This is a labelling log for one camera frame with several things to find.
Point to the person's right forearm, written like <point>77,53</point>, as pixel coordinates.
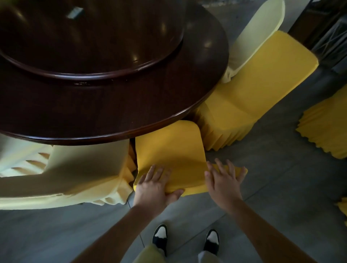
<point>268,238</point>

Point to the person's right hand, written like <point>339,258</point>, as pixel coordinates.
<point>223,189</point>

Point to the person's right middle finger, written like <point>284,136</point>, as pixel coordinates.
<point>221,165</point>

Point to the person's left middle finger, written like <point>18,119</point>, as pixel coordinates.
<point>157,174</point>

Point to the black and white left shoe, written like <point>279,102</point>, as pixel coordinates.
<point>160,238</point>

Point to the black and white shoe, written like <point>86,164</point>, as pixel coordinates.
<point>160,238</point>
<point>211,242</point>

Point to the cream covered chair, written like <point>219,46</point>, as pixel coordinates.
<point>19,157</point>
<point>81,176</point>

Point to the person's left forearm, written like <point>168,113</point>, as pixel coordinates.
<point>116,235</point>

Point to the yellow chair with cream back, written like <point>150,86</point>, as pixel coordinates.
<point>260,84</point>

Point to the person's left little finger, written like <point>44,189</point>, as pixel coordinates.
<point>141,179</point>

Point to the person's right little finger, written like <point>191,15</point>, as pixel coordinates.
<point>242,174</point>

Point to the dark wooden table turntable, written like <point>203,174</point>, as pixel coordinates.
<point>89,35</point>

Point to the dark wooden cabinet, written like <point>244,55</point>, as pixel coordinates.
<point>322,29</point>

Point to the person's left hand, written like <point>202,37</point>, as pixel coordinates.
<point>151,193</point>

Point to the black and white right shoe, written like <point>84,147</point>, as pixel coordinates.
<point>211,242</point>

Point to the person's left thumb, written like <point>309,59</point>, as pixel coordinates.
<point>175,195</point>

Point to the person's right thumb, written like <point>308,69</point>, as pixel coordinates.
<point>209,180</point>

